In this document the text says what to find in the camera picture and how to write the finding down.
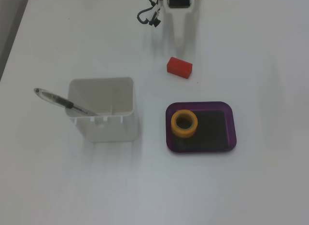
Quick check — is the yellow masking tape roll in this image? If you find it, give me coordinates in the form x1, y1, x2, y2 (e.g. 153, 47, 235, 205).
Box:
171, 109, 198, 138

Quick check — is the small black gripper camera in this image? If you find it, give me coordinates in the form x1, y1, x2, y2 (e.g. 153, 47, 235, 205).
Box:
149, 11, 161, 28

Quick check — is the white plastic pen holder box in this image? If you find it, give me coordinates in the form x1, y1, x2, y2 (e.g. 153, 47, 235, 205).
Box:
65, 77, 140, 143

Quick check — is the black clear ballpoint pen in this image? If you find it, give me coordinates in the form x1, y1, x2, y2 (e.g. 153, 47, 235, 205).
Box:
33, 87, 100, 117

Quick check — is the purple metal tray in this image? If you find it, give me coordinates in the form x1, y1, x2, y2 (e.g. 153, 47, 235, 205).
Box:
165, 101, 238, 155

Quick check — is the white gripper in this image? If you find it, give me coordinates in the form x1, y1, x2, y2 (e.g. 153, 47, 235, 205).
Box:
162, 0, 197, 51

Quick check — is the black camera cable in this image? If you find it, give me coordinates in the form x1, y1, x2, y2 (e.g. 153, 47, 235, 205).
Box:
137, 6, 155, 25

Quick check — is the red cube block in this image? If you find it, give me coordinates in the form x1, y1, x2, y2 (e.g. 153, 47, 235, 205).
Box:
166, 56, 193, 80

